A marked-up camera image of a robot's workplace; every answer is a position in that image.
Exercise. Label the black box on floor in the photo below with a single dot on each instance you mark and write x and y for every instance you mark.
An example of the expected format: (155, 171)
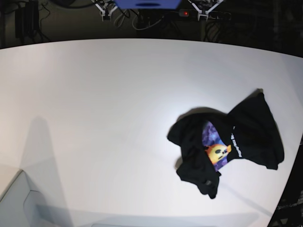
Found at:
(27, 20)

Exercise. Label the black graphic t-shirt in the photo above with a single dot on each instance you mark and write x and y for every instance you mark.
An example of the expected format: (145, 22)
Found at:
(210, 139)

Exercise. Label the blue box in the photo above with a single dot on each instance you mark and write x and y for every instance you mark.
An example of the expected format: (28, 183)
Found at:
(147, 4)

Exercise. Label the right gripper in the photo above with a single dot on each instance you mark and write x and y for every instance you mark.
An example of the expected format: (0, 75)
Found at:
(106, 8)

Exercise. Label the white tray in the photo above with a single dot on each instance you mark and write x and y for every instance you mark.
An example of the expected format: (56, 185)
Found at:
(19, 204)

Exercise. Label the black power strip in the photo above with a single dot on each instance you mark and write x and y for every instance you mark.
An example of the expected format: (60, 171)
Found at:
(193, 14)

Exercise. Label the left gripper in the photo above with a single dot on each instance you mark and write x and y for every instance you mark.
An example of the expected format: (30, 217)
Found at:
(204, 7)

